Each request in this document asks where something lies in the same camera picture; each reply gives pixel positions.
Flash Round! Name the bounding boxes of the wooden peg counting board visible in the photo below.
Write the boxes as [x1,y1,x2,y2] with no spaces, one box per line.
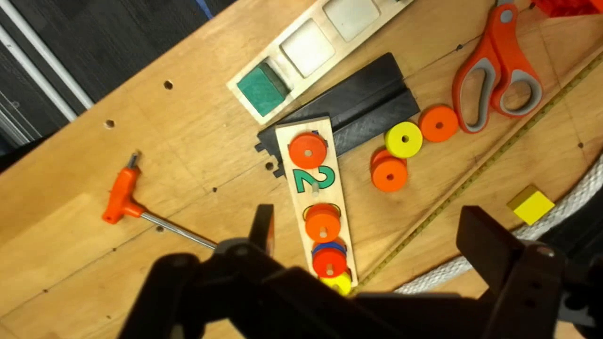
[272,114,361,297]

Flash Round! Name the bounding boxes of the small yellow cube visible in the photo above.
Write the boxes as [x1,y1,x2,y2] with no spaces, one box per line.
[504,182,557,227]

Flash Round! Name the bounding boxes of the green wooden cube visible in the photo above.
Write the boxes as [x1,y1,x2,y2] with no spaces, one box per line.
[237,61,291,118]

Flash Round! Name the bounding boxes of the white wooden shape board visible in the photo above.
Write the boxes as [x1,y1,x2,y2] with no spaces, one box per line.
[225,0,416,125]

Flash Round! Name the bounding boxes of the blue wooden ring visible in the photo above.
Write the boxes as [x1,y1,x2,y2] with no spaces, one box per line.
[312,238,348,254]

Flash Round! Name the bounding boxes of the yellow wooden ring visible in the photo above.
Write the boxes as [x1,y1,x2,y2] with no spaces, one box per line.
[384,120,423,159]
[319,270,355,297]

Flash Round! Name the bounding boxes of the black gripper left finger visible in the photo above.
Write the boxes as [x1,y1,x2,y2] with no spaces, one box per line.
[212,201,297,297]

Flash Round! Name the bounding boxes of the orange grey scissors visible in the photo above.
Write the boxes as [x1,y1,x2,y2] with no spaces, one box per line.
[449,0,544,135]

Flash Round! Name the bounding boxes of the orange wooden ring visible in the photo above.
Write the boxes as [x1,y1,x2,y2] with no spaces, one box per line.
[301,203,344,244]
[417,103,459,144]
[286,129,329,169]
[370,154,410,193]

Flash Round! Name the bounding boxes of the orange handled T hex key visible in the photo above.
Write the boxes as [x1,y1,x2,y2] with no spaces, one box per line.
[101,150,218,250]

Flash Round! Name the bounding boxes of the red toy brick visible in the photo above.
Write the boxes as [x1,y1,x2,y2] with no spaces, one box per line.
[532,0,603,18]

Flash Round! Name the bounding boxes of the black rectangular block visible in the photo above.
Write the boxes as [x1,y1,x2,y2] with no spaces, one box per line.
[252,52,421,180]

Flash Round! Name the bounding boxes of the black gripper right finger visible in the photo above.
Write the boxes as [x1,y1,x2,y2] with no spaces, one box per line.
[455,205,564,297]

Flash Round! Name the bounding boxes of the white pole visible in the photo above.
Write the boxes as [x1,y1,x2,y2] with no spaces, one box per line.
[0,0,97,110]
[0,26,71,122]

